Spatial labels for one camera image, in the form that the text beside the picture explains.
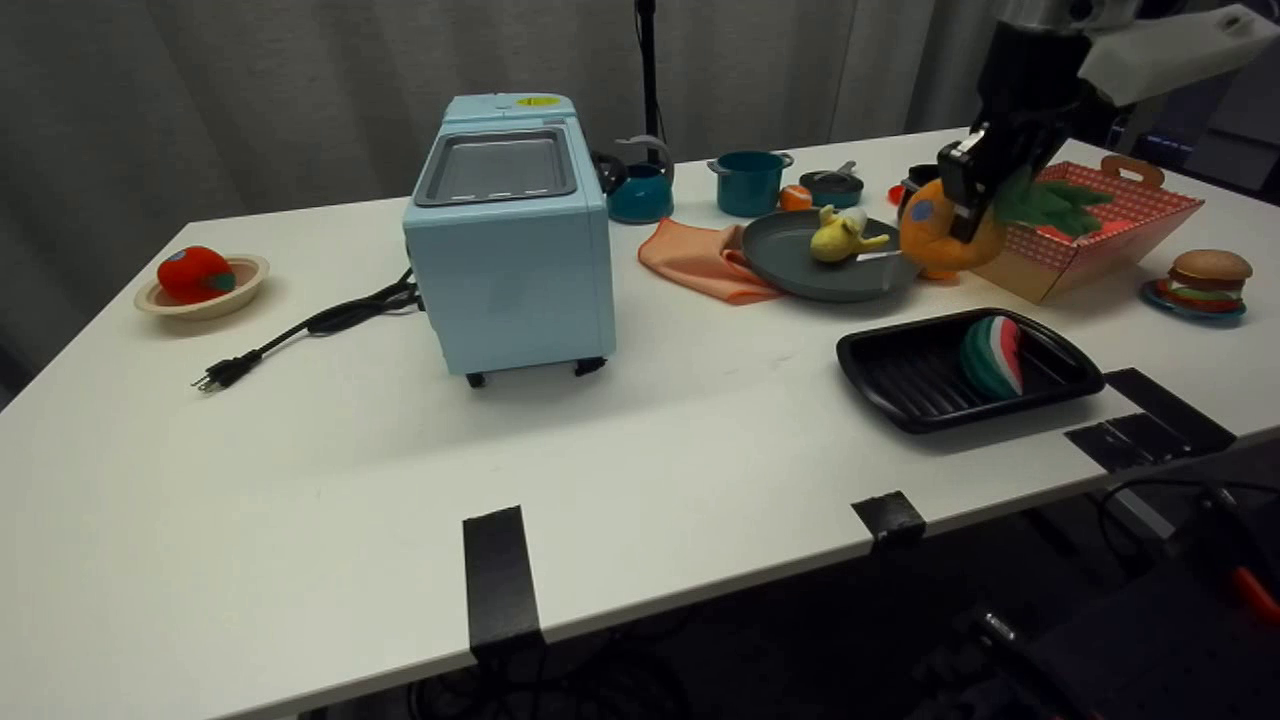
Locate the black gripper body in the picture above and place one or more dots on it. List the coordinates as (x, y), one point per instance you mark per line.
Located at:
(1043, 93)

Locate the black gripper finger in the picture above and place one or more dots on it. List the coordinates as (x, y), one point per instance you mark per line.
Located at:
(953, 164)
(983, 205)

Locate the plush peeled yellow banana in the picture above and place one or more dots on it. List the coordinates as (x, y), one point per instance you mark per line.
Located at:
(838, 242)

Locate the plush watermelon slice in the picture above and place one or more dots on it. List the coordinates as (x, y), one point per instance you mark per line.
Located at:
(995, 359)

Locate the salmon orange towel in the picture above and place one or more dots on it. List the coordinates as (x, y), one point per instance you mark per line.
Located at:
(685, 260)

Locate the small teal toy pan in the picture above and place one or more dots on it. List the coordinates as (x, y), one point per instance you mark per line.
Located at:
(832, 191)

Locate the red checkered basket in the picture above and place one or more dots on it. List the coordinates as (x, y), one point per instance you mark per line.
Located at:
(1106, 244)

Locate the orange and white toy ball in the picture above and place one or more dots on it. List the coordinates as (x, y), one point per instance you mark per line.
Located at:
(798, 201)

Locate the black ridged grill tray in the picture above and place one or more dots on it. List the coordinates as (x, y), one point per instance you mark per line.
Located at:
(921, 380)

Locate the dark grey round plate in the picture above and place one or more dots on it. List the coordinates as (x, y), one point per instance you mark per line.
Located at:
(800, 272)

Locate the teal toy pot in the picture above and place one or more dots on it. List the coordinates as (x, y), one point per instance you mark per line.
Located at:
(751, 184)

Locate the small blue plate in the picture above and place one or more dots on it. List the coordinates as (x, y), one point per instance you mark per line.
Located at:
(1166, 311)

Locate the toy burger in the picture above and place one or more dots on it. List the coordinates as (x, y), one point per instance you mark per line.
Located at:
(1206, 278)

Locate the short black tape strip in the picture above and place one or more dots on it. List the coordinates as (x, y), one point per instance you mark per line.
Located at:
(1145, 433)
(1102, 450)

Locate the long black tape strip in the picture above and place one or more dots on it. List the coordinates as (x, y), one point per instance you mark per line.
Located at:
(502, 573)
(1181, 411)

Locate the teal toy kettle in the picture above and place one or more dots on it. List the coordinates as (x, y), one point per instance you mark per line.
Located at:
(642, 192)

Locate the black stand pole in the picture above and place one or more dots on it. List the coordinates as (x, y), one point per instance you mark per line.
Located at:
(649, 66)

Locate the small black tape square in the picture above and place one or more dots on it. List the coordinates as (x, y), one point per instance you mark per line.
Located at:
(889, 516)

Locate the light blue toaster oven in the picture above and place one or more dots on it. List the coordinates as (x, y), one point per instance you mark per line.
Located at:
(513, 286)

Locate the white plate with red fruit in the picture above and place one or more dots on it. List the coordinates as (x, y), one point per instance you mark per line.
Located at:
(240, 293)

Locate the red plush pepper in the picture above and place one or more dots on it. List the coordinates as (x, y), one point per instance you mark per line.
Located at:
(193, 272)

